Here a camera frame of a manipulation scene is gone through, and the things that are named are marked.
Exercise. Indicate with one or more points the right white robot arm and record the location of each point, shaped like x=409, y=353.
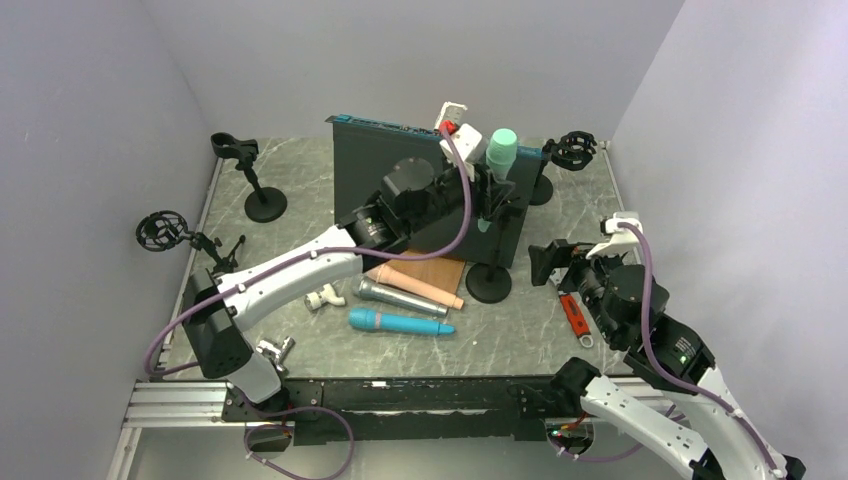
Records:
x=628, y=307

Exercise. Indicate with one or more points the black round-base clip stand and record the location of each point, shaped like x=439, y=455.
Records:
x=264, y=204

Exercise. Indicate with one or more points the wooden board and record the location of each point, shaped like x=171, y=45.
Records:
x=442, y=272

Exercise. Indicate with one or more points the dark grey upright panel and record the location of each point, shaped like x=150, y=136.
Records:
x=366, y=150

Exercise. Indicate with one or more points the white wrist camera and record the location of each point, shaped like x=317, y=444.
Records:
x=618, y=240
x=471, y=146

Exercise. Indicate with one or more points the white plastic faucet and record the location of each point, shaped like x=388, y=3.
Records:
x=327, y=295

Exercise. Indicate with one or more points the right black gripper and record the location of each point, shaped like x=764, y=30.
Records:
x=558, y=253

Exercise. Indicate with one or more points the mint green microphone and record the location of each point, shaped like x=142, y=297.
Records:
x=500, y=155

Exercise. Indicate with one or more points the adjustable wrench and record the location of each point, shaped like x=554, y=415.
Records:
x=577, y=320

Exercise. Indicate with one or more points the chrome metal faucet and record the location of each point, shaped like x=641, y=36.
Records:
x=276, y=352

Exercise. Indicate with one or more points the grey microphone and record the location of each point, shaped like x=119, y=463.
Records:
x=366, y=288

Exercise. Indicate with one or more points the pink microphone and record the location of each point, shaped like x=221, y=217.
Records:
x=384, y=274

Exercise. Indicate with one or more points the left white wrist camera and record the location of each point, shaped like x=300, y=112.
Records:
x=471, y=146

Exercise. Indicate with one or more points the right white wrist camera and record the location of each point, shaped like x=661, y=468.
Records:
x=618, y=240

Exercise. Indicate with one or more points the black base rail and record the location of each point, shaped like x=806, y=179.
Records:
x=413, y=408

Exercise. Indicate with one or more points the black tripod shock-mount stand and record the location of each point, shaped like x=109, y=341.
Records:
x=164, y=230

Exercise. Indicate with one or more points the blue microphone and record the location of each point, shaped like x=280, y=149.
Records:
x=368, y=319

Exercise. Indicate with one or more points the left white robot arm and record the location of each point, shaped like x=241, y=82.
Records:
x=218, y=310

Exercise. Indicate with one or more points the white object behind panel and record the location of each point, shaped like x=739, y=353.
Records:
x=450, y=113

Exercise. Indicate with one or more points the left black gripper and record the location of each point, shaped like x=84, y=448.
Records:
x=484, y=202

